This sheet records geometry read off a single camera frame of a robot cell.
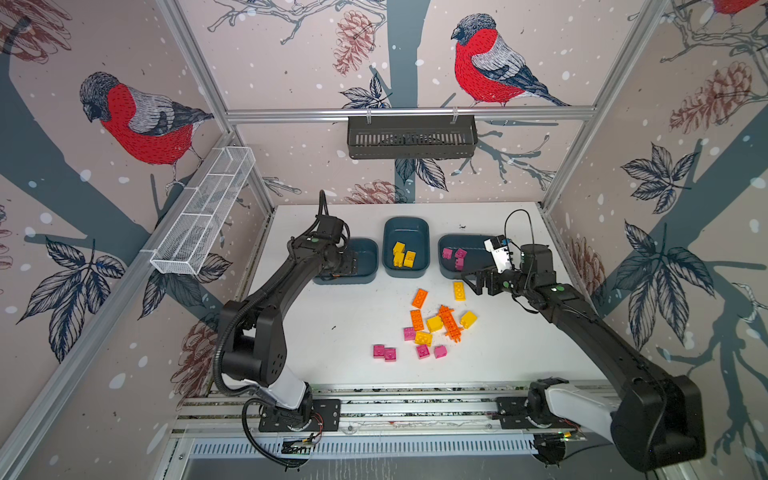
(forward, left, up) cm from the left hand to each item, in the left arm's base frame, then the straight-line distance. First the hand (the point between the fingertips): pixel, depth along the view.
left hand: (344, 265), depth 88 cm
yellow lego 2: (+10, -21, -12) cm, 26 cm away
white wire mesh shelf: (+6, +37, +18) cm, 41 cm away
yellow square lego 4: (+8, -17, -10) cm, 21 cm away
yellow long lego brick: (-3, -36, -11) cm, 38 cm away
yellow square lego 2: (-14, -27, -11) cm, 32 cm away
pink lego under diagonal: (-17, -19, -12) cm, 28 cm away
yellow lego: (-18, -23, -12) cm, 32 cm away
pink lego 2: (-21, -11, -12) cm, 27 cm away
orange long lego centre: (-12, -22, -12) cm, 28 cm away
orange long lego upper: (-5, -24, -13) cm, 27 cm away
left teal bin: (+15, -5, -12) cm, 20 cm away
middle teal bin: (+16, -20, -11) cm, 27 cm away
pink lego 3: (+7, -38, -9) cm, 39 cm away
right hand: (-6, -37, +3) cm, 38 cm away
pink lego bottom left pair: (-22, -13, -13) cm, 29 cm away
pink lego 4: (+12, -34, -10) cm, 37 cm away
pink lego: (-22, -28, -11) cm, 37 cm away
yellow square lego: (-12, -38, -11) cm, 41 cm away
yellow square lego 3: (+13, -17, -10) cm, 23 cm away
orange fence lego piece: (-11, -31, -12) cm, 35 cm away
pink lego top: (+11, -39, -11) cm, 42 cm away
